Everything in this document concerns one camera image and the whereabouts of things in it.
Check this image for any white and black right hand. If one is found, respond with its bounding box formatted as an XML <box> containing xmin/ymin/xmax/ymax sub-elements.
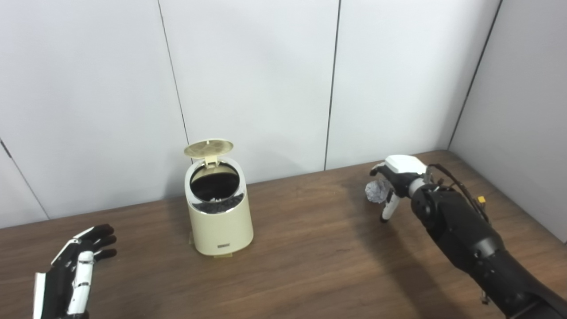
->
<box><xmin>370</xmin><ymin>155</ymin><xmax>432</xmax><ymax>223</ymax></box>

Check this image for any white and black left hand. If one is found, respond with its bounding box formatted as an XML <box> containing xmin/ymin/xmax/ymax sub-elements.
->
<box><xmin>33</xmin><ymin>224</ymin><xmax>118</xmax><ymax>319</ymax></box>

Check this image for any white paper ball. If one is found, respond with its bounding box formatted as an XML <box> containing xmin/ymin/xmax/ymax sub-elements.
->
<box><xmin>365</xmin><ymin>179</ymin><xmax>392</xmax><ymax>204</ymax></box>

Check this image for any cream-colored lidded bin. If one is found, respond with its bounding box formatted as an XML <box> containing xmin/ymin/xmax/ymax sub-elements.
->
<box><xmin>183</xmin><ymin>139</ymin><xmax>254</xmax><ymax>258</ymax></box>

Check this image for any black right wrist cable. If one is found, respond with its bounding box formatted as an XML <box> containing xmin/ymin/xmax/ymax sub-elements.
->
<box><xmin>427</xmin><ymin>163</ymin><xmax>492</xmax><ymax>222</ymax></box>

